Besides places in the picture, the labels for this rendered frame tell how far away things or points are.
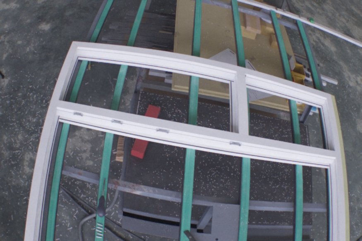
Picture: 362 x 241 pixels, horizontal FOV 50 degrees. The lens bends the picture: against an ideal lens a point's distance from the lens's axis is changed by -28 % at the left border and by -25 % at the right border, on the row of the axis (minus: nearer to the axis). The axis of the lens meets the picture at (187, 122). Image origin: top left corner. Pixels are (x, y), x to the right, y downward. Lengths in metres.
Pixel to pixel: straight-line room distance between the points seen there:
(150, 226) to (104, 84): 1.52
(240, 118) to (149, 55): 0.51
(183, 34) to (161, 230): 1.29
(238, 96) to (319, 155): 0.51
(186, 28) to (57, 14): 1.60
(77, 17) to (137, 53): 1.87
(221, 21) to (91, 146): 1.17
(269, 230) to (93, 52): 1.25
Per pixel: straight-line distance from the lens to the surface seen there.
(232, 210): 1.95
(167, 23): 3.51
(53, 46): 3.76
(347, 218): 2.09
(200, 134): 2.02
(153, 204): 2.19
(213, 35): 3.00
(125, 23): 3.46
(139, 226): 2.14
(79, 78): 2.23
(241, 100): 2.21
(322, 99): 2.52
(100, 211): 1.77
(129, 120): 2.00
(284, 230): 2.34
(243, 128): 2.10
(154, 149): 2.36
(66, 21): 4.04
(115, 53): 2.30
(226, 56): 2.86
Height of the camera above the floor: 2.45
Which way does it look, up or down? 48 degrees down
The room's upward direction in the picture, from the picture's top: 19 degrees clockwise
